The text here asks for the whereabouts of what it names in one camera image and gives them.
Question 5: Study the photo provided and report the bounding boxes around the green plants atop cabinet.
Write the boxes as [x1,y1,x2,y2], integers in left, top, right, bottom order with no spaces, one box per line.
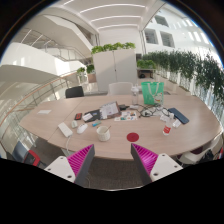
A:
[91,41,137,55]

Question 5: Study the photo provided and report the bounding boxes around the clear red-labelled water bottle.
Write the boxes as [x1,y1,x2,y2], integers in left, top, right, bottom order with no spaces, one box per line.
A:
[162,114,174,137]

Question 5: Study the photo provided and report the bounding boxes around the black wallet with white card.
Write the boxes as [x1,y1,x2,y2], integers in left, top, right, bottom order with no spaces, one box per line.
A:
[82,109,102,123]

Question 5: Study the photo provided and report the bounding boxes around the white gridded mug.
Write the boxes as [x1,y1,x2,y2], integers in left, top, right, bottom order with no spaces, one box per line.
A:
[96,125,111,142]

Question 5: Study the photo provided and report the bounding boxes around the potted plants by railing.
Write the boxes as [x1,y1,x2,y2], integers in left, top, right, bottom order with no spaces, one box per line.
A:
[76,64,98,84]

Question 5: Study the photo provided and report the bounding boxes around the red and black chair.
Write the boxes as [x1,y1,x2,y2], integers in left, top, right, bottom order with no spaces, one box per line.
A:
[23,149,46,168]

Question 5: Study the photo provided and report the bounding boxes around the colourful sticker sheet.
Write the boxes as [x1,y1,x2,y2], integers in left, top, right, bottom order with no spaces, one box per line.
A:
[113,111,138,122]

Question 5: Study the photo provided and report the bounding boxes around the tall clear drinking bottle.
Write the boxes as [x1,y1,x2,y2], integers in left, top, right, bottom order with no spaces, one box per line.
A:
[130,83,140,107]

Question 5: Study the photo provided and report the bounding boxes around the white computer mouse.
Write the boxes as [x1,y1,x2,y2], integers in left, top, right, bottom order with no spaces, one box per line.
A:
[76,123,89,135]

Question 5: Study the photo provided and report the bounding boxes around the white chair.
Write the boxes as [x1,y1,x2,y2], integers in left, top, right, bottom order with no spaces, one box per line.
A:
[107,81,134,96]

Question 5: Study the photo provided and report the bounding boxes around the green tote bag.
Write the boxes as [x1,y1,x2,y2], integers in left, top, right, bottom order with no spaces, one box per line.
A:
[140,81,165,106]

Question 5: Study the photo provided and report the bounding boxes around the white paper slip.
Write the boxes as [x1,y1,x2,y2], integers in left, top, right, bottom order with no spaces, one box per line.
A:
[37,109,53,116]

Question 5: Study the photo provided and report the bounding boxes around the white cabinet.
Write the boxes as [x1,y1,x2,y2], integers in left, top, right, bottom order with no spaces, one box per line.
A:
[92,49,139,93]

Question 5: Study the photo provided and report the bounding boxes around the row of green trees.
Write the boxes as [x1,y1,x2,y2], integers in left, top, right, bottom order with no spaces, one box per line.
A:
[142,49,224,101]

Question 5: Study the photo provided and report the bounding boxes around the white power strip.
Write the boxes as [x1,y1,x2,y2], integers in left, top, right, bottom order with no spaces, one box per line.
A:
[57,122,74,138]

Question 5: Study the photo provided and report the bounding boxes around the tangled black cables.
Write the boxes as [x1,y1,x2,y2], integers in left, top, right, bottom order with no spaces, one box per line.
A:
[138,103,171,118]

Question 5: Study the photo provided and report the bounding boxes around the flat round red coaster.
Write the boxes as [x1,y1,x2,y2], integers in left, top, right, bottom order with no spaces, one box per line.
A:
[126,132,140,143]

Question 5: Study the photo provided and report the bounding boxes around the black office chair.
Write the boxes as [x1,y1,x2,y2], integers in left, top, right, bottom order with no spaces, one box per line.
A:
[65,85,85,99]

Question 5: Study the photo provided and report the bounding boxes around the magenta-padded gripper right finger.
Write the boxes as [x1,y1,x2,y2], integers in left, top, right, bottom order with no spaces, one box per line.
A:
[130,143,184,186]

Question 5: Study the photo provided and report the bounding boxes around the white packet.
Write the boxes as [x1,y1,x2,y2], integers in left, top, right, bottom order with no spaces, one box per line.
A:
[159,113,172,123]

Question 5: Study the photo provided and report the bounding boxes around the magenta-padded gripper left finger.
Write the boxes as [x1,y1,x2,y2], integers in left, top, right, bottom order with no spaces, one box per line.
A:
[44,143,96,188]

